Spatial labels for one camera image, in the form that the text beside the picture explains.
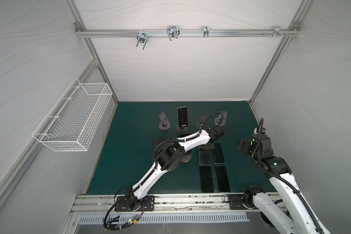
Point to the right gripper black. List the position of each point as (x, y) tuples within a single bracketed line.
[(243, 146)]

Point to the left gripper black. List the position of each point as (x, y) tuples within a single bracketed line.
[(211, 146)]

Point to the phone from lilac front stand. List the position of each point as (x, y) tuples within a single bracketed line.
[(217, 153)]

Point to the phone from lilac stand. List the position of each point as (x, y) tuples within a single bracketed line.
[(206, 179), (217, 153)]

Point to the pink phone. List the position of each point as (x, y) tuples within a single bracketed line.
[(204, 157)]

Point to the wooden round phone stand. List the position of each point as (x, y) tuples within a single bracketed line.
[(186, 158)]

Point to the phone from grey stand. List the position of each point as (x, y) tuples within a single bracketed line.
[(222, 179)]

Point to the lilac front phone stand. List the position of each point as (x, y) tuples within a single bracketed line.
[(164, 122)]

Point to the lilac phone stand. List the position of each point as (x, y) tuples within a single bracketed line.
[(221, 118), (164, 122)]

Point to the phone from lilac back stand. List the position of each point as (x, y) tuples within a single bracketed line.
[(206, 179)]

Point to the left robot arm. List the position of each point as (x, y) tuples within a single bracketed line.
[(167, 156)]

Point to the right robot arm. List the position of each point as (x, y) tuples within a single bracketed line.
[(299, 218)]

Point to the lilac back phone stand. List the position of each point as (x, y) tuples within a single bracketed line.
[(221, 118)]

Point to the grey round phone stand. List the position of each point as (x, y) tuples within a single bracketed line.
[(202, 119)]

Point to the white round phone stand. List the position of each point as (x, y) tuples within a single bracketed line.
[(181, 129)]

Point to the black phone stand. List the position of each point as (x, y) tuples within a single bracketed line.
[(156, 142)]

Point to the green table mat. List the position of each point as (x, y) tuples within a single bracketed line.
[(127, 153)]

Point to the metal u-bolt on crossbar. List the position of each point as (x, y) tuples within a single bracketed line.
[(173, 32)]

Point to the metal clamp on crossbar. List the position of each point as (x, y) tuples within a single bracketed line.
[(142, 38)]

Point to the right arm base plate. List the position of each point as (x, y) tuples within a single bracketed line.
[(235, 202)]

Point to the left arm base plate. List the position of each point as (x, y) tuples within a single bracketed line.
[(147, 202)]

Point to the small metal bracket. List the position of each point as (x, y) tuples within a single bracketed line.
[(206, 31)]

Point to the aluminium crossbar rail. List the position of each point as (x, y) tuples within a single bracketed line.
[(184, 33)]

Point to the metal bracket with bolts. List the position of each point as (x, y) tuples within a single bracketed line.
[(276, 33)]

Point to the white wire basket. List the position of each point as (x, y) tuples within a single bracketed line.
[(72, 122)]

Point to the aluminium front rail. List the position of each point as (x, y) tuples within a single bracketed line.
[(164, 203)]

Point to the white slotted cable duct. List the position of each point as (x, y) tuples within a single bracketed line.
[(152, 218)]

